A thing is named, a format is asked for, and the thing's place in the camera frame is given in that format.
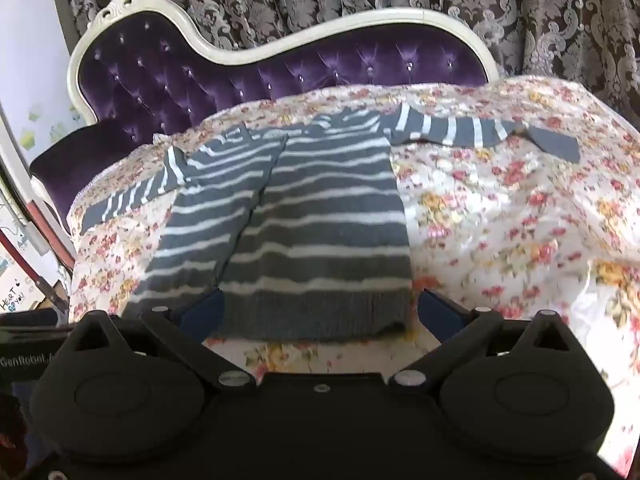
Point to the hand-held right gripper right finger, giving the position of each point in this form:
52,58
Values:
440,312

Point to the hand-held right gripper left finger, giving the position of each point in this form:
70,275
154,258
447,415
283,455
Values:
202,312

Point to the grey white striped sweater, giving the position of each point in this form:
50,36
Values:
325,220

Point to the white handwritten note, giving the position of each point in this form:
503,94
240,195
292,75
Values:
12,300

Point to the floral print blanket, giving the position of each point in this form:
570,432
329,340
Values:
500,210

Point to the purple tufted headboard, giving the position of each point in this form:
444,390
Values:
150,85

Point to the green wall stickers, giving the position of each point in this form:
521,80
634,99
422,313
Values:
37,127

